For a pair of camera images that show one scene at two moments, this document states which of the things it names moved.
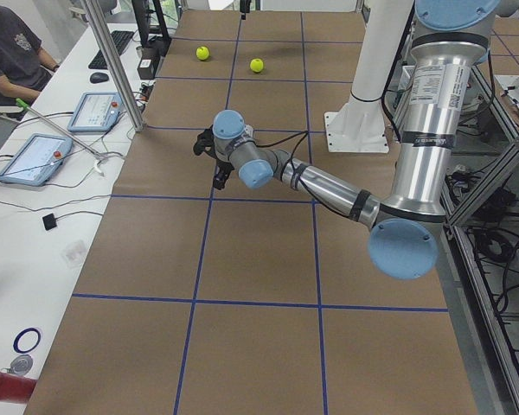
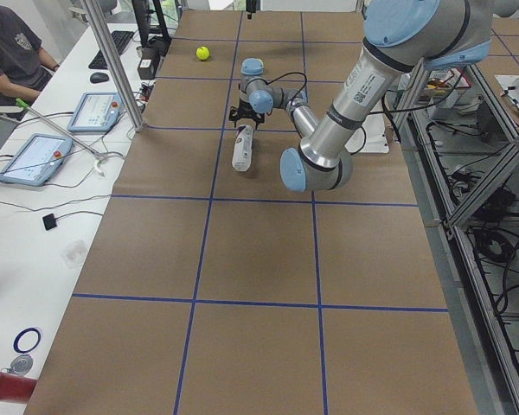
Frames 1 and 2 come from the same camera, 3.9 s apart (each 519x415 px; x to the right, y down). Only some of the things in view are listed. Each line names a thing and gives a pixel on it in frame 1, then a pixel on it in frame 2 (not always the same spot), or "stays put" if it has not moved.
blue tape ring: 16,342 stays put
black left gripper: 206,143 → 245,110
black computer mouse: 98,78 stays put
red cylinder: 2,386 stays put
